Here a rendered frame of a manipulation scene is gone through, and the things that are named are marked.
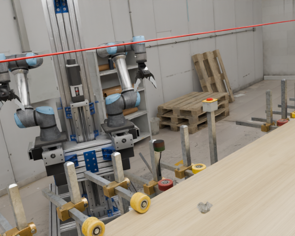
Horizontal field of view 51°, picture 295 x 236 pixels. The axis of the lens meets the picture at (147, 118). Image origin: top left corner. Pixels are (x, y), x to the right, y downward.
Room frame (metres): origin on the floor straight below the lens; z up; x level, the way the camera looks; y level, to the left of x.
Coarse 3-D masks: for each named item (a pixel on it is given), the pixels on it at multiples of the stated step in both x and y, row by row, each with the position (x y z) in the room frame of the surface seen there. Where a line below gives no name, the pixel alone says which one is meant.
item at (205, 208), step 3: (207, 201) 1.22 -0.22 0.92; (198, 204) 1.23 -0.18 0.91; (201, 204) 1.23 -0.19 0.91; (204, 204) 1.21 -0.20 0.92; (207, 204) 1.21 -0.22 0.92; (210, 204) 1.23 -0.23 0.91; (198, 207) 1.21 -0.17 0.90; (201, 207) 1.19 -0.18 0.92; (204, 207) 1.20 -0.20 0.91; (207, 207) 1.19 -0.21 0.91; (201, 210) 1.19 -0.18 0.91; (204, 210) 1.17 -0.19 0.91; (207, 210) 1.18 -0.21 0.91
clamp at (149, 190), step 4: (152, 180) 1.60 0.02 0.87; (144, 184) 1.56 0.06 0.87; (152, 184) 1.55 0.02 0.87; (156, 184) 1.56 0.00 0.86; (144, 188) 1.56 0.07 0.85; (148, 188) 1.53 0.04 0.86; (152, 188) 1.54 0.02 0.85; (144, 192) 1.56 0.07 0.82; (148, 192) 1.53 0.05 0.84; (152, 192) 1.54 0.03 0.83
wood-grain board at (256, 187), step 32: (288, 128) 2.09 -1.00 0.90; (224, 160) 1.69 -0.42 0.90; (256, 160) 1.63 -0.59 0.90; (288, 160) 1.58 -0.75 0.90; (192, 192) 1.36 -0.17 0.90; (224, 192) 1.32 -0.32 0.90; (256, 192) 1.28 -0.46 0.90; (288, 192) 1.25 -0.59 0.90; (128, 224) 1.16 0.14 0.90; (160, 224) 1.13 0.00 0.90; (192, 224) 1.10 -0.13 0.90; (224, 224) 1.07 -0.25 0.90; (256, 224) 1.05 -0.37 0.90; (288, 224) 1.02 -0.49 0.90
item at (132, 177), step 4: (124, 172) 1.78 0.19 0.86; (128, 172) 1.77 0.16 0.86; (124, 176) 1.77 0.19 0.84; (128, 176) 1.73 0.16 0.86; (132, 176) 1.71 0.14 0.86; (136, 176) 1.71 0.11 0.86; (132, 180) 1.70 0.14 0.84; (136, 180) 1.67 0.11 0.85; (140, 180) 1.64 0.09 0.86; (144, 180) 1.64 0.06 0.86; (140, 184) 1.64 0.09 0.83; (156, 188) 1.53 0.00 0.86; (160, 192) 1.51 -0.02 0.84
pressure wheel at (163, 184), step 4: (160, 180) 1.52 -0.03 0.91; (164, 180) 1.52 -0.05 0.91; (168, 180) 1.51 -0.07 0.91; (160, 184) 1.47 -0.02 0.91; (164, 184) 1.46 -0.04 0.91; (168, 184) 1.46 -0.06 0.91; (172, 184) 1.48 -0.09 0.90; (160, 188) 1.47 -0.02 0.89; (164, 188) 1.45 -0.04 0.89; (168, 188) 1.46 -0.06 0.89
